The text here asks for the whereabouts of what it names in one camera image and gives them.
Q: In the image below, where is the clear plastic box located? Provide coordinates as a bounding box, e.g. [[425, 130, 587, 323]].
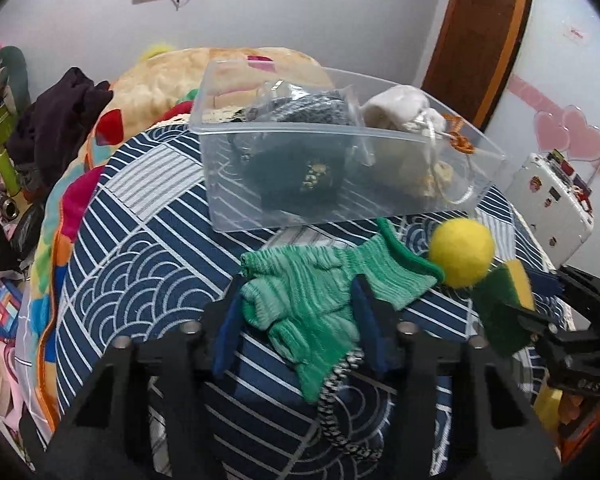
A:
[[188, 58, 509, 234]]

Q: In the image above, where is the brown wooden door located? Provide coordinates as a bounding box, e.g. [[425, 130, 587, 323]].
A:
[[420, 0, 537, 132]]

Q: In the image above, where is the black white braided cord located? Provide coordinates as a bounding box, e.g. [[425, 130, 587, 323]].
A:
[[315, 349, 382, 464]]

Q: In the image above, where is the blue white patterned blanket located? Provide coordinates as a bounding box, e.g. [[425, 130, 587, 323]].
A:
[[54, 119, 578, 480]]

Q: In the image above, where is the green bottle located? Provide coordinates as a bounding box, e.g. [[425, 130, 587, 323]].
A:
[[0, 151, 22, 197]]

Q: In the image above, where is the black cloth with gold emblem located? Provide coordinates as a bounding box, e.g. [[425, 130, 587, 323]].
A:
[[229, 129, 355, 217]]

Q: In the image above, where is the dark purple garment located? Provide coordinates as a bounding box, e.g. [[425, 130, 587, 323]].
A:
[[5, 66, 114, 192]]

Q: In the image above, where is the pink heart wall decoration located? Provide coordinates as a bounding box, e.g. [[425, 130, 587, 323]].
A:
[[532, 104, 600, 162]]

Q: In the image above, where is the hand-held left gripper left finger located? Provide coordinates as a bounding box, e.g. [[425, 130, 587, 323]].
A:
[[42, 286, 246, 480]]

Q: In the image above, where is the orange knotted cord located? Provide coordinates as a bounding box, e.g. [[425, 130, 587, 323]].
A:
[[442, 114, 477, 157]]

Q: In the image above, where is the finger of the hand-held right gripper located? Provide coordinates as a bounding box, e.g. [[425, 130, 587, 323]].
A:
[[514, 307, 561, 361], [524, 266, 566, 297]]

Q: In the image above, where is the black bag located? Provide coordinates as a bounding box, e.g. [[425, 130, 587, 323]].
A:
[[0, 205, 47, 273]]

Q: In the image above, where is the green knitted glove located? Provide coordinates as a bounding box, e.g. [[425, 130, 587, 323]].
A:
[[239, 217, 447, 404]]

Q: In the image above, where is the beige plush pillow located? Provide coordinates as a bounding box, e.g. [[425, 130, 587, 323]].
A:
[[107, 45, 337, 127]]

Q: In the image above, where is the green yellow sponge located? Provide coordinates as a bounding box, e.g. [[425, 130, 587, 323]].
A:
[[471, 259, 537, 359]]

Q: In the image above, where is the grey knitted cloth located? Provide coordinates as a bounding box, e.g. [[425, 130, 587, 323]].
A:
[[250, 86, 357, 127]]

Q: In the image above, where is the colourful printed blanket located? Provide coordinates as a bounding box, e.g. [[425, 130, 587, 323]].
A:
[[14, 104, 131, 438]]

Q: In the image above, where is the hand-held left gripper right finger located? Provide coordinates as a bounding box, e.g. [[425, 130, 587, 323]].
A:
[[350, 275, 563, 480]]

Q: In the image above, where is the cream soft cloth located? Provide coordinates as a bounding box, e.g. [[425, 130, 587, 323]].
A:
[[362, 84, 457, 199]]

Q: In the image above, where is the white suitcase with stickers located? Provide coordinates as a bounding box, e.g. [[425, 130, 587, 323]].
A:
[[502, 148, 597, 269]]

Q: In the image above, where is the yellow felt ball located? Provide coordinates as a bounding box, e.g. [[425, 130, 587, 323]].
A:
[[428, 218, 496, 289]]

